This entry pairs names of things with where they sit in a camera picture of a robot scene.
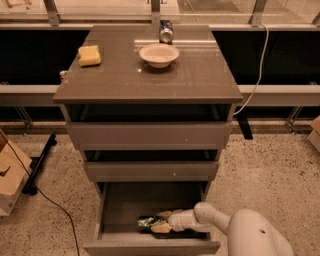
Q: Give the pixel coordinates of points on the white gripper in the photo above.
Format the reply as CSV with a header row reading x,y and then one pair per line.
x,y
177,221

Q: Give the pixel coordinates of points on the green can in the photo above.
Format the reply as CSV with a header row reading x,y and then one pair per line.
x,y
145,223

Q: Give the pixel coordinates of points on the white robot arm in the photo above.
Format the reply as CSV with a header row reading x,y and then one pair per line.
x,y
248,232

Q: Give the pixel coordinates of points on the grey bottom drawer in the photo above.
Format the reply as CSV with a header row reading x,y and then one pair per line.
x,y
123,203

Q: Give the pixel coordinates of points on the grey drawer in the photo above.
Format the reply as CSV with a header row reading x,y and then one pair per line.
x,y
149,136
151,171
123,203

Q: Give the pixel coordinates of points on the grey middle drawer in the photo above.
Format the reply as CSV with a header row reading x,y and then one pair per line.
x,y
151,171

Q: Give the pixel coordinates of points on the grey top drawer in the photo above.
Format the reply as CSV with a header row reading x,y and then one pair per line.
x,y
149,136

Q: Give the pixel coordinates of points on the grey drawer cabinet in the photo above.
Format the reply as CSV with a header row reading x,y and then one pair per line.
x,y
198,87

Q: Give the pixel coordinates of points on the red can behind cabinet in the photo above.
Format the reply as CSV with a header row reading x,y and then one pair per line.
x,y
63,74

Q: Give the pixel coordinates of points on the blue silver soda can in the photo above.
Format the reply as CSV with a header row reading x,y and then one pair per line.
x,y
166,33

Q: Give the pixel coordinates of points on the black stand leg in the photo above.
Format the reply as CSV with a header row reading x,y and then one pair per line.
x,y
36,166

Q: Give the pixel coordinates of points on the cardboard box left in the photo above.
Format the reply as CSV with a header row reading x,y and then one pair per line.
x,y
13,177

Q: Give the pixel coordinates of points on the cardboard box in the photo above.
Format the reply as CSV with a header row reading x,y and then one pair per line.
x,y
13,177
314,136

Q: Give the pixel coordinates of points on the white bowl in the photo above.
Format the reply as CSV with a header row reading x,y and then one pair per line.
x,y
159,55

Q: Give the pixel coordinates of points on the cardboard box right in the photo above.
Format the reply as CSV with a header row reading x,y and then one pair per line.
x,y
314,136

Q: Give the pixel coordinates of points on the yellow sponge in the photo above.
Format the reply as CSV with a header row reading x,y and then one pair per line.
x,y
89,55

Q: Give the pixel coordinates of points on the black bracket behind cabinet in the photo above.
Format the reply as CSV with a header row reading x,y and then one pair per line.
x,y
244,125

